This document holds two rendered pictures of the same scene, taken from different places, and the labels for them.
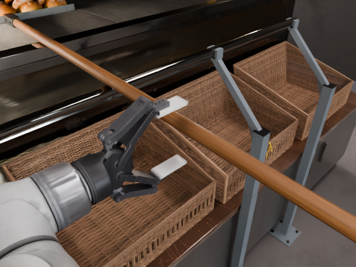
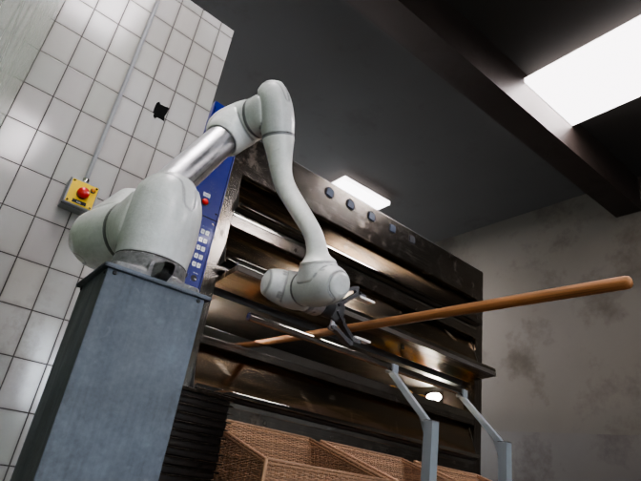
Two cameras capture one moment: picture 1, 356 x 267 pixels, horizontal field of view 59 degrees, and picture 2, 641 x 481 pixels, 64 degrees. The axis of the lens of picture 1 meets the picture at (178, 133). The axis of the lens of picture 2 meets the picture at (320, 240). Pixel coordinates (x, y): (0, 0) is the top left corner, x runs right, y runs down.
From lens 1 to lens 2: 1.43 m
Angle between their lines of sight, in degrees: 61
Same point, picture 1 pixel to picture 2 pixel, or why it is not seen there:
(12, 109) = (225, 376)
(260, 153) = (431, 440)
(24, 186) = not seen: hidden behind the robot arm
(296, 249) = not seen: outside the picture
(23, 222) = not seen: hidden behind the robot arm
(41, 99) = (245, 382)
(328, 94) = (504, 449)
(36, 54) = (258, 346)
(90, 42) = (293, 359)
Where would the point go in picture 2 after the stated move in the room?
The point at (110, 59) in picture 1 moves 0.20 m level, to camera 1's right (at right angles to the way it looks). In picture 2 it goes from (301, 384) to (345, 390)
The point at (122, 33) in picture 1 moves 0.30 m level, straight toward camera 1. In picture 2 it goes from (316, 365) to (324, 352)
